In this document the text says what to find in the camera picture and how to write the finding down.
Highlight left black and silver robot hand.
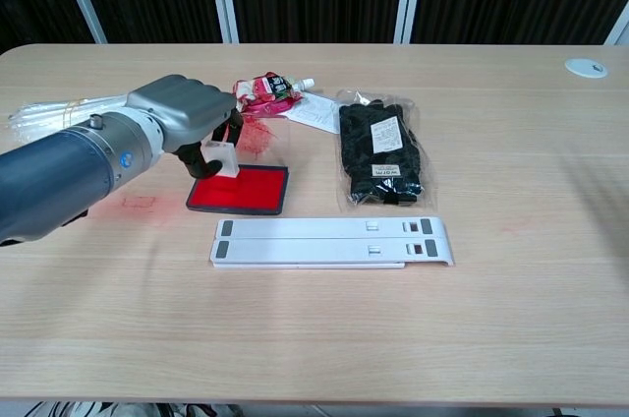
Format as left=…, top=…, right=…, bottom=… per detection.
left=126, top=74, right=245, bottom=180

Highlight white red stamp block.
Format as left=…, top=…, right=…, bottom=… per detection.
left=203, top=140, right=240, bottom=178

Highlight red snack pouch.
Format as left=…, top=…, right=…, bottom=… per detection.
left=230, top=71, right=316, bottom=116

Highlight red ink pad with clear lid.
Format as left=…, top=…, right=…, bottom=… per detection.
left=185, top=114, right=291, bottom=215

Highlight white paper slip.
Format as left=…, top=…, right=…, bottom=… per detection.
left=284, top=90, right=343, bottom=135

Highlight bundle of clear wrapped straws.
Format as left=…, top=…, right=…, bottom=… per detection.
left=7, top=90, right=132, bottom=137

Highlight white folding laptop stand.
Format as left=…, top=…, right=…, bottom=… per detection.
left=208, top=215, right=457, bottom=271

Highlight black gloves in plastic bag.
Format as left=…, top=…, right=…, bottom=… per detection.
left=333, top=87, right=436, bottom=214

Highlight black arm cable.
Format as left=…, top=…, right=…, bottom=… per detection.
left=59, top=208, right=90, bottom=229

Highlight white desk cable grommet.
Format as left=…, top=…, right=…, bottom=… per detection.
left=563, top=57, right=609, bottom=80

